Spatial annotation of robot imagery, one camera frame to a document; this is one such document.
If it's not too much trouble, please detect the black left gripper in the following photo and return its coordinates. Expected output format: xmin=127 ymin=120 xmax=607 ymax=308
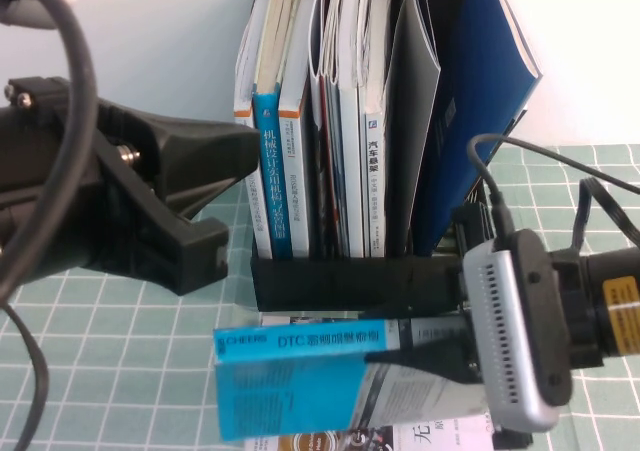
xmin=0 ymin=74 xmax=117 ymax=293

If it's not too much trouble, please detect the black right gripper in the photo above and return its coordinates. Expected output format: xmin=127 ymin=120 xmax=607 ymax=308
xmin=363 ymin=202 xmax=504 ymax=388

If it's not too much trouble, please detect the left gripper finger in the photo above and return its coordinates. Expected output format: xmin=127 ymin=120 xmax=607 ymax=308
xmin=97 ymin=97 xmax=262 ymax=218
xmin=93 ymin=134 xmax=231 ymax=298

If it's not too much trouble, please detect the cyan DTC book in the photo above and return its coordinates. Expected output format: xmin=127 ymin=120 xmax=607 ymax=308
xmin=213 ymin=318 xmax=494 ymax=443

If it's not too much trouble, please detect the blue spine mechanism book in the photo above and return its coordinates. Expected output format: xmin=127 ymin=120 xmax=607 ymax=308
xmin=252 ymin=0 xmax=304 ymax=261

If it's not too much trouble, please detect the white autonomous driving book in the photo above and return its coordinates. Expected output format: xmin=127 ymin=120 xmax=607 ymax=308
xmin=244 ymin=310 xmax=506 ymax=451

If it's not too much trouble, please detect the white book orange band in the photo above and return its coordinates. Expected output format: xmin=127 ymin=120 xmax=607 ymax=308
xmin=233 ymin=0 xmax=274 ymax=261
xmin=277 ymin=0 xmax=317 ymax=260

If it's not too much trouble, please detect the black plastic book holder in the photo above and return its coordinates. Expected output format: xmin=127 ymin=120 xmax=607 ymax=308
xmin=249 ymin=0 xmax=494 ymax=315

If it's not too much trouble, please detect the white thin book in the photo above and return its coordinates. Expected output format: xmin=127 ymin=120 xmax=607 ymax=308
xmin=337 ymin=0 xmax=375 ymax=259

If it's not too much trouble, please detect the white car suspension book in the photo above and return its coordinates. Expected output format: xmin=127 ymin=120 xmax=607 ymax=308
xmin=359 ymin=0 xmax=394 ymax=260

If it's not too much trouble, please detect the red-edged thin magazine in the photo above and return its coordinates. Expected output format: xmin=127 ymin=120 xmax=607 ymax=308
xmin=318 ymin=0 xmax=346 ymax=260

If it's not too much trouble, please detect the grey-blue thin magazine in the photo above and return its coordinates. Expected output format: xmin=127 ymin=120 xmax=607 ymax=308
xmin=327 ymin=70 xmax=352 ymax=260

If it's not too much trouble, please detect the dark grey magazine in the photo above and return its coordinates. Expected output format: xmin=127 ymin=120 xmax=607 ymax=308
xmin=383 ymin=0 xmax=442 ymax=260

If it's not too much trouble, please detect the blue cover magazine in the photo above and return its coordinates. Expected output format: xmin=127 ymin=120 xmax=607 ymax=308
xmin=413 ymin=0 xmax=545 ymax=258

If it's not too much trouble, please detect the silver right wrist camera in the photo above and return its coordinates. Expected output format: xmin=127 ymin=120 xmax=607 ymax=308
xmin=460 ymin=228 xmax=575 ymax=435

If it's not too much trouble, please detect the thick black left camera cable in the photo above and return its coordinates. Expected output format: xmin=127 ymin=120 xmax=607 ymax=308
xmin=0 ymin=0 xmax=99 ymax=451

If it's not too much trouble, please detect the thick black camera cable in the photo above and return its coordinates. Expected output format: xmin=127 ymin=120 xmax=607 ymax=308
xmin=466 ymin=134 xmax=640 ymax=246
xmin=0 ymin=0 xmax=99 ymax=451

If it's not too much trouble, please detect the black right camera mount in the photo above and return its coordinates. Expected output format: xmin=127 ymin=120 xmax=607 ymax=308
xmin=549 ymin=248 xmax=607 ymax=373

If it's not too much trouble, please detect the thin black loop cable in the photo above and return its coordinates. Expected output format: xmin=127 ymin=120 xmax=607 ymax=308
xmin=569 ymin=177 xmax=640 ymax=255

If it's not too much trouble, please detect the thick black right camera cable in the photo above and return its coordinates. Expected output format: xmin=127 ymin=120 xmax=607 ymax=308
xmin=466 ymin=134 xmax=640 ymax=246

